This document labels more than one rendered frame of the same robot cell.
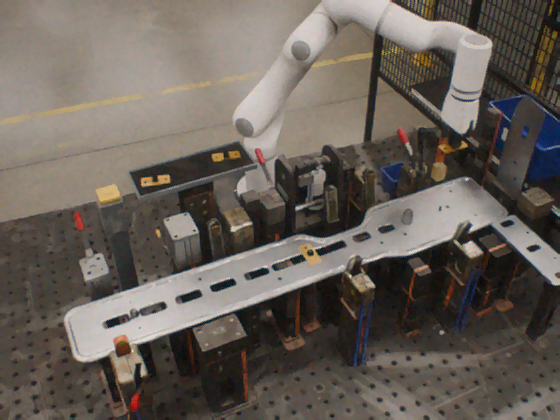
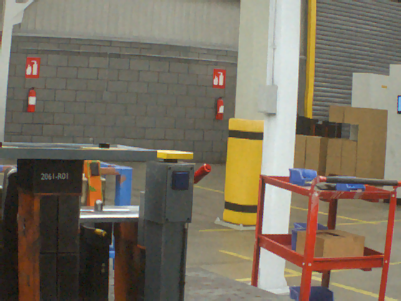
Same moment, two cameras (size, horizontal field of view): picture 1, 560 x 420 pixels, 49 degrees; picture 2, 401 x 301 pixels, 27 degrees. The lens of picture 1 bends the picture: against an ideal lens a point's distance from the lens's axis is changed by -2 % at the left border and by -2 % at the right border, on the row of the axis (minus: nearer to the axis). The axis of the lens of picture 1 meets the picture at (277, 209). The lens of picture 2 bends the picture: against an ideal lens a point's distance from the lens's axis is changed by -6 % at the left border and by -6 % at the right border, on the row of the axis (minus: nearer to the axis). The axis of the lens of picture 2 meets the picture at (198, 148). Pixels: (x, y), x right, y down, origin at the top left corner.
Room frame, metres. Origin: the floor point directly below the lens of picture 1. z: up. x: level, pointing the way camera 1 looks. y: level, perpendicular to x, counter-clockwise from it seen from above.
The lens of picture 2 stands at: (3.03, 0.23, 1.26)
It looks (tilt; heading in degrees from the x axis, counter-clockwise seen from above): 3 degrees down; 169
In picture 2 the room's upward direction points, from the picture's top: 3 degrees clockwise
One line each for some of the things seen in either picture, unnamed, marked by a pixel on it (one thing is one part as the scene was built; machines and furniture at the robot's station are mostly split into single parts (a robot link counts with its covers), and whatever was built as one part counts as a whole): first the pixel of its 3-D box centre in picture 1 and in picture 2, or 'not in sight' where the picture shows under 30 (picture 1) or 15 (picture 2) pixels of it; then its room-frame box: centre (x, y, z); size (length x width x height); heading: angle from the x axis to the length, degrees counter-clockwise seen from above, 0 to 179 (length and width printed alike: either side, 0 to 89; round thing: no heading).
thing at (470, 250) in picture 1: (457, 286); not in sight; (1.29, -0.55, 0.87); 0.12 x 0.09 x 0.35; 25
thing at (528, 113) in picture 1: (518, 147); not in sight; (1.60, -0.76, 1.17); 0.12 x 0.01 x 0.34; 25
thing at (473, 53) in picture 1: (471, 61); not in sight; (1.50, -0.51, 1.53); 0.09 x 0.08 x 0.13; 155
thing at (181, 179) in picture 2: not in sight; (180, 180); (1.43, 0.51, 1.11); 0.03 x 0.01 x 0.03; 115
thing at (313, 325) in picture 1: (306, 286); not in sight; (1.31, -0.09, 0.84); 0.13 x 0.05 x 0.29; 25
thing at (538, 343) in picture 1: (545, 308); not in sight; (1.22, -0.82, 0.84); 0.11 x 0.06 x 0.29; 25
